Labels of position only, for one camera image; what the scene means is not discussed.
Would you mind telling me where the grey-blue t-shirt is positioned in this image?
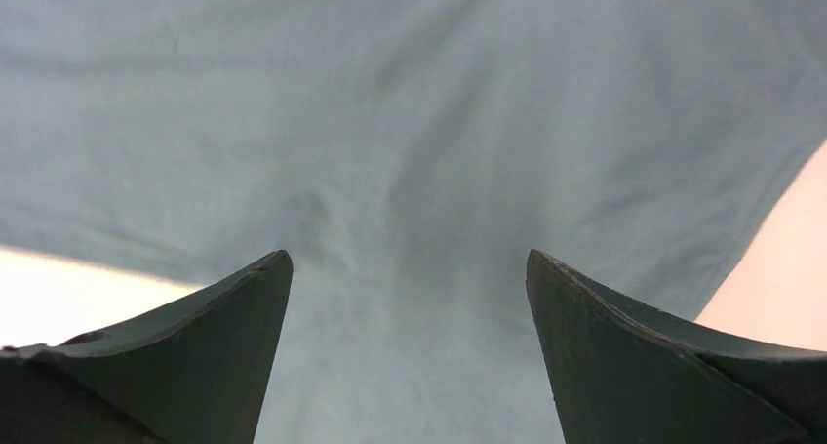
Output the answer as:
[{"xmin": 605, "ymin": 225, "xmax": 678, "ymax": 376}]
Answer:
[{"xmin": 1, "ymin": 0, "xmax": 826, "ymax": 443}]

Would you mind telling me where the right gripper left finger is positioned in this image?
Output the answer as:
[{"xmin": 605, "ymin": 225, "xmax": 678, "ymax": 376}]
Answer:
[{"xmin": 1, "ymin": 251, "xmax": 293, "ymax": 443}]

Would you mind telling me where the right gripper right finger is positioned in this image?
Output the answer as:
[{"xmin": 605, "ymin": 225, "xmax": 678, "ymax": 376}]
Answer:
[{"xmin": 526, "ymin": 250, "xmax": 826, "ymax": 444}]

